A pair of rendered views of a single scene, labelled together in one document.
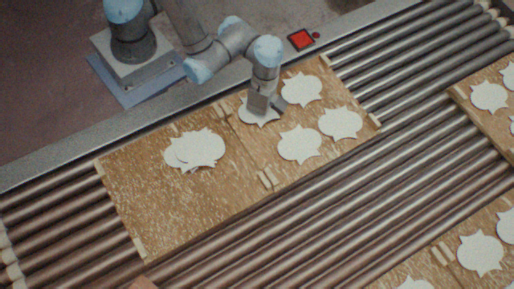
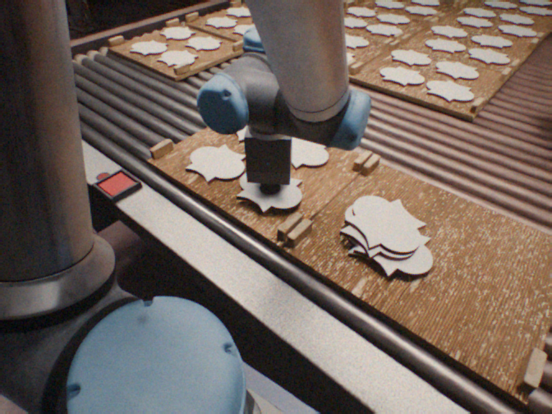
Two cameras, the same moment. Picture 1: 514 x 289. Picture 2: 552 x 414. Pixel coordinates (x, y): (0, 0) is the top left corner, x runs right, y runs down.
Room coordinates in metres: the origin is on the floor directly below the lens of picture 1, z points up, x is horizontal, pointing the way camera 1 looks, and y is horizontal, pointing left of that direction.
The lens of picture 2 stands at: (0.84, 0.57, 1.44)
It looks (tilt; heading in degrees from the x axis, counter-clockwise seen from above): 44 degrees down; 260
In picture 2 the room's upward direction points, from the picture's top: straight up
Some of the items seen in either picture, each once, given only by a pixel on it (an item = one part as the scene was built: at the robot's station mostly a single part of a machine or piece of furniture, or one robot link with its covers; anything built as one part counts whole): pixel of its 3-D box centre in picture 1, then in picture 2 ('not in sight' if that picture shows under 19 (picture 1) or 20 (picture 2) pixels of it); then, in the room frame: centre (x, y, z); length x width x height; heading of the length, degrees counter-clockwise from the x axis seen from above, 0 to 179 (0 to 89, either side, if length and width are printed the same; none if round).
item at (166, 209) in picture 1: (182, 177); (427, 249); (0.50, 0.20, 0.93); 0.41 x 0.35 x 0.02; 131
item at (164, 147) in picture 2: (325, 61); (161, 149); (0.99, -0.18, 0.95); 0.06 x 0.02 x 0.03; 40
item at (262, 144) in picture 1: (299, 118); (260, 162); (0.76, -0.12, 0.93); 0.41 x 0.35 x 0.02; 130
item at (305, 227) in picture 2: (218, 111); (299, 232); (0.73, 0.14, 0.95); 0.06 x 0.02 x 0.03; 41
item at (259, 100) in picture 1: (269, 94); (272, 143); (0.75, -0.01, 1.05); 0.12 x 0.09 x 0.16; 76
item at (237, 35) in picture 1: (236, 39); (247, 98); (0.80, 0.11, 1.21); 0.11 x 0.11 x 0.08; 55
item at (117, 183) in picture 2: (301, 40); (117, 186); (1.09, -0.09, 0.92); 0.06 x 0.06 x 0.01; 40
